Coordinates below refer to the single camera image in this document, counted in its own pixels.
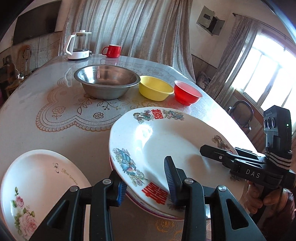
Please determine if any double happiness white plate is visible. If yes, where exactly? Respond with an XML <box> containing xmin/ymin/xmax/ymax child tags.
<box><xmin>109</xmin><ymin>107</ymin><xmax>244</xmax><ymax>199</ymax></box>

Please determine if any rose garden white plate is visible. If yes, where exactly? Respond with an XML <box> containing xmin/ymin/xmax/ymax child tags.
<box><xmin>1</xmin><ymin>150</ymin><xmax>91</xmax><ymax>240</ymax></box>

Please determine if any person's right hand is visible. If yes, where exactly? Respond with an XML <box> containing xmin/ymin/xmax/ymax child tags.
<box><xmin>244</xmin><ymin>181</ymin><xmax>295</xmax><ymax>217</ymax></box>

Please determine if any dark wooden chair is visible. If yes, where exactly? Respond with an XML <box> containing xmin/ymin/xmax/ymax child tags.
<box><xmin>227</xmin><ymin>100</ymin><xmax>254</xmax><ymax>134</ymax></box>

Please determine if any red plastic bowl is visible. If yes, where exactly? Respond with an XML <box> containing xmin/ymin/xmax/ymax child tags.
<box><xmin>174</xmin><ymin>80</ymin><xmax>203</xmax><ymax>106</ymax></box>

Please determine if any yellow plastic bowl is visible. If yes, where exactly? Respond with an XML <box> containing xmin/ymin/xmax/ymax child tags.
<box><xmin>138</xmin><ymin>76</ymin><xmax>174</xmax><ymax>101</ymax></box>

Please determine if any stainless steel bowl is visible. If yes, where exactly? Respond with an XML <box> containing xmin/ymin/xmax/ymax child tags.
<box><xmin>74</xmin><ymin>65</ymin><xmax>140</xmax><ymax>100</ymax></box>

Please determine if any window side curtain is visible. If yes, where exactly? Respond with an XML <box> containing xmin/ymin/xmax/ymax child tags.
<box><xmin>205</xmin><ymin>16</ymin><xmax>260</xmax><ymax>106</ymax></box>

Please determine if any red mug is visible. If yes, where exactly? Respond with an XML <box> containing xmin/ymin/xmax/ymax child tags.
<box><xmin>101</xmin><ymin>45</ymin><xmax>121</xmax><ymax>58</ymax></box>

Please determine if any beige lace curtain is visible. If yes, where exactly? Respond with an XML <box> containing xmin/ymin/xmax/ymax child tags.
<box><xmin>59</xmin><ymin>1</ymin><xmax>195</xmax><ymax>81</ymax></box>

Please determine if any white glass electric kettle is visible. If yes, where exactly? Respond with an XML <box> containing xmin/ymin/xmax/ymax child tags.
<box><xmin>64</xmin><ymin>30</ymin><xmax>92</xmax><ymax>60</ymax></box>

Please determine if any wall electrical box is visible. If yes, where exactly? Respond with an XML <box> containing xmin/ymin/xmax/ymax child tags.
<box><xmin>196</xmin><ymin>6</ymin><xmax>225</xmax><ymax>36</ymax></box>

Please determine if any black wall television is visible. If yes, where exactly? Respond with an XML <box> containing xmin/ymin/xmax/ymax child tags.
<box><xmin>13</xmin><ymin>1</ymin><xmax>62</xmax><ymax>45</ymax></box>

